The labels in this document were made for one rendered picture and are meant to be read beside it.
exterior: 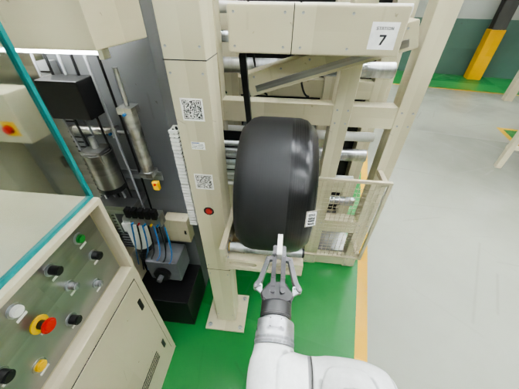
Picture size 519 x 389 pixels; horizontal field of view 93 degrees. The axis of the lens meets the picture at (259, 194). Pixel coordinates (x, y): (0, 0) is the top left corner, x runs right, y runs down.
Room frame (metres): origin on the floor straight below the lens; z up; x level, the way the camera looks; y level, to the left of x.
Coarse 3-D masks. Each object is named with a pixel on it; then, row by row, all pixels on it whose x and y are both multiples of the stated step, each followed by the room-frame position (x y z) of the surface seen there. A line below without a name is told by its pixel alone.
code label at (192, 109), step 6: (180, 102) 0.80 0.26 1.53; (186, 102) 0.80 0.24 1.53; (192, 102) 0.80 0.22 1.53; (198, 102) 0.79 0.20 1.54; (186, 108) 0.80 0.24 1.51; (192, 108) 0.80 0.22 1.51; (198, 108) 0.79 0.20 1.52; (186, 114) 0.80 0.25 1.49; (192, 114) 0.80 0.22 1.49; (198, 114) 0.79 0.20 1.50; (192, 120) 0.80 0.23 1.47; (198, 120) 0.80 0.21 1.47; (204, 120) 0.79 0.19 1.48
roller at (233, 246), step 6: (234, 246) 0.72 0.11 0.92; (240, 246) 0.72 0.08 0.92; (246, 252) 0.70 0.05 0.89; (252, 252) 0.70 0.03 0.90; (258, 252) 0.70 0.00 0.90; (264, 252) 0.70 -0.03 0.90; (270, 252) 0.69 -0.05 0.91; (288, 252) 0.69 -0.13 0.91; (294, 252) 0.69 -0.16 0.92; (300, 252) 0.69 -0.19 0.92
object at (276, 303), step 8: (264, 288) 0.34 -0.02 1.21; (288, 288) 0.34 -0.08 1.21; (264, 296) 0.32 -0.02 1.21; (272, 296) 0.32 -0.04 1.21; (280, 296) 0.32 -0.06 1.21; (288, 296) 0.32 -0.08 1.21; (264, 304) 0.30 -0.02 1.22; (272, 304) 0.29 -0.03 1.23; (280, 304) 0.29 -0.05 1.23; (288, 304) 0.30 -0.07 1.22; (264, 312) 0.28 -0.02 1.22; (272, 312) 0.27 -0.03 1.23; (280, 312) 0.27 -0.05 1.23; (288, 312) 0.28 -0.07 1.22
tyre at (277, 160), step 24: (264, 120) 0.87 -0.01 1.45; (288, 120) 0.87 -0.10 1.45; (240, 144) 0.77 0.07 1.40; (264, 144) 0.74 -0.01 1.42; (288, 144) 0.73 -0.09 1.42; (312, 144) 0.75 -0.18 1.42; (240, 168) 0.68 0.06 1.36; (264, 168) 0.67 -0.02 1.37; (288, 168) 0.66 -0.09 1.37; (312, 168) 0.67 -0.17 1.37; (240, 192) 0.63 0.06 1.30; (264, 192) 0.62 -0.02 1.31; (288, 192) 0.61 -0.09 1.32; (312, 192) 0.63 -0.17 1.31; (240, 216) 0.60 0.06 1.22; (264, 216) 0.59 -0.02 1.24; (288, 216) 0.58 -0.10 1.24; (240, 240) 0.62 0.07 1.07; (264, 240) 0.58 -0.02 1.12; (288, 240) 0.57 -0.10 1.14
